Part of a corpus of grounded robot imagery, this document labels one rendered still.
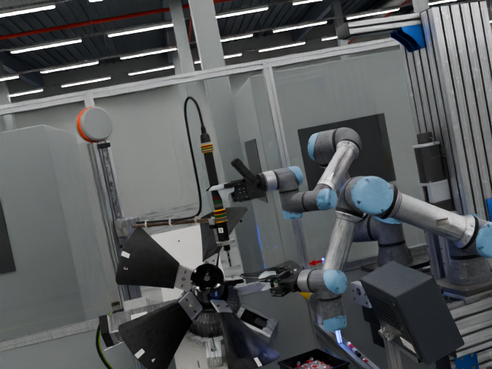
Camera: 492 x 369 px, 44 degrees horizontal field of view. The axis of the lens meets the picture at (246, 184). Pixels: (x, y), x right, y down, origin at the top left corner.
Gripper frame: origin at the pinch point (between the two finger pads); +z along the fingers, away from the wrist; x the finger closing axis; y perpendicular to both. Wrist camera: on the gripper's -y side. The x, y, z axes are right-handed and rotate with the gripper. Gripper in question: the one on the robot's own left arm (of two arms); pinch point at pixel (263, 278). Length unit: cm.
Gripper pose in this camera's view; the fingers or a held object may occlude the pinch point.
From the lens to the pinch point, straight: 220.8
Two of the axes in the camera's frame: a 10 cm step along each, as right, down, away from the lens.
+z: -7.1, 1.0, 7.0
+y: -6.5, 2.8, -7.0
